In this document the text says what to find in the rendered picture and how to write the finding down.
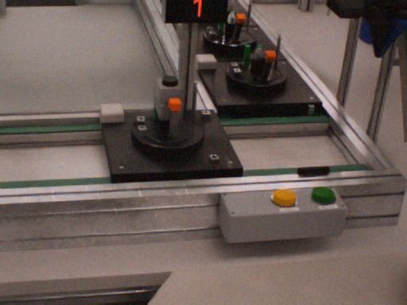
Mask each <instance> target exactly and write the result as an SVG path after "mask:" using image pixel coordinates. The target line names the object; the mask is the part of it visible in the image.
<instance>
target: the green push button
mask: <svg viewBox="0 0 407 305"><path fill-rule="evenodd" d="M334 196H335V194H334V192H333V191H332V190H330V189H329V188H327V187H315V188H313V189H312V194H311V197H312V198H313V199H314V200H315V201H316V202H318V203H331V202H332V201H333V199H334Z"/></svg>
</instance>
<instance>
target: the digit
mask: <svg viewBox="0 0 407 305"><path fill-rule="evenodd" d="M209 3H210V0H185V4H184V21H208V13H209Z"/></svg>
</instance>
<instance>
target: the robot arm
mask: <svg viewBox="0 0 407 305"><path fill-rule="evenodd" d="M378 5H379V6H378ZM327 7H328V8H329V9H330V10H331V11H333V12H334V13H335V14H336V15H337V17H339V18H360V17H361V16H363V18H365V19H366V20H367V21H368V24H369V26H370V32H371V37H372V42H373V48H374V56H375V57H377V58H382V57H383V56H384V55H385V53H386V51H387V49H388V48H389V47H390V46H391V44H392V43H393V42H394V41H395V40H396V39H397V38H399V36H400V35H401V34H403V32H404V31H405V30H406V29H407V0H327Z"/></svg>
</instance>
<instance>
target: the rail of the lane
mask: <svg viewBox="0 0 407 305"><path fill-rule="evenodd" d="M315 187H333V188H334V189H335V191H336V193H337V194H338V196H339V197H340V198H341V199H342V201H343V203H344V204H345V205H346V207H347V215H346V219H345V223H344V227H343V229H344V230H345V229H354V228H367V227H379V226H396V225H397V222H398V219H399V215H400V212H401V206H402V203H403V200H404V197H405V191H406V188H407V179H406V178H405V177H404V176H403V175H402V174H401V173H400V171H399V170H398V169H397V168H389V169H382V170H373V171H358V172H329V167H328V166H323V167H307V168H298V172H297V174H296V175H280V176H250V177H234V178H218V179H201V180H171V181H155V182H139V183H108V184H92V185H75V186H60V187H29V188H14V189H0V253H6V252H18V251H30V250H42V249H66V248H78V247H90V246H98V247H103V246H115V245H138V244H150V243H163V242H175V241H198V240H211V239H223V238H225V237H224V235H223V231H222V230H221V227H220V225H219V222H218V219H219V203H220V196H221V194H222V193H230V192H245V191H273V190H278V189H282V188H284V189H303V188H315Z"/></svg>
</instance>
